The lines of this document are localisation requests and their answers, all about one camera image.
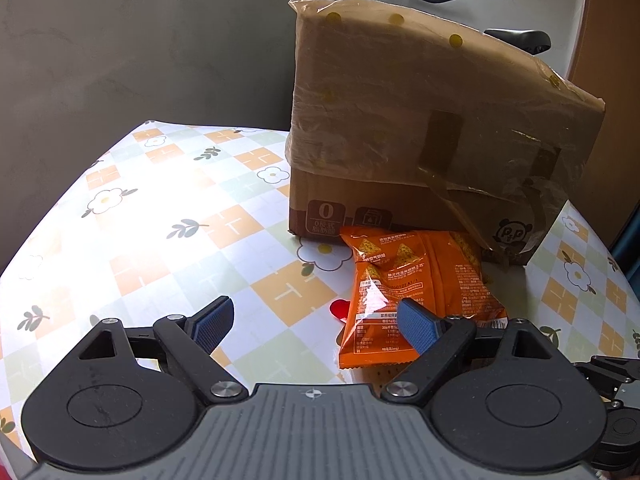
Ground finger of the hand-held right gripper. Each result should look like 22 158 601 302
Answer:
575 354 640 402

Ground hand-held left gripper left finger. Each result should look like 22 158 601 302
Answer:
77 296 248 401

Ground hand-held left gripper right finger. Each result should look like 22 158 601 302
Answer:
381 297 568 403

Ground orange snack packet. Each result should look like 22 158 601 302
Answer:
340 226 509 329
338 264 436 371

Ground plastic-lined cardboard box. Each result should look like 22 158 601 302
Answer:
284 0 606 267

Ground blue curtain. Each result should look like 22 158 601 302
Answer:
607 200 640 272

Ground black exercise bike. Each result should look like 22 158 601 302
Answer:
325 0 552 56

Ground wooden board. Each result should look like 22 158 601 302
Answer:
565 0 640 252

